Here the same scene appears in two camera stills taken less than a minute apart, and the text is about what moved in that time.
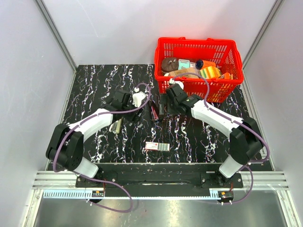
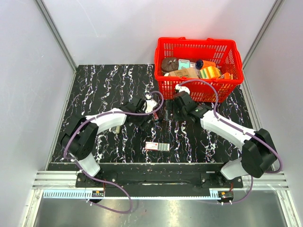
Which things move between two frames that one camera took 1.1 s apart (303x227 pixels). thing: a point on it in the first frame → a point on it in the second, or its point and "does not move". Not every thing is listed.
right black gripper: x=169 y=100 → x=174 y=106
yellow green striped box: x=210 y=72 does not move
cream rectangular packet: x=116 y=126 does not move
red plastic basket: x=227 y=52 does not move
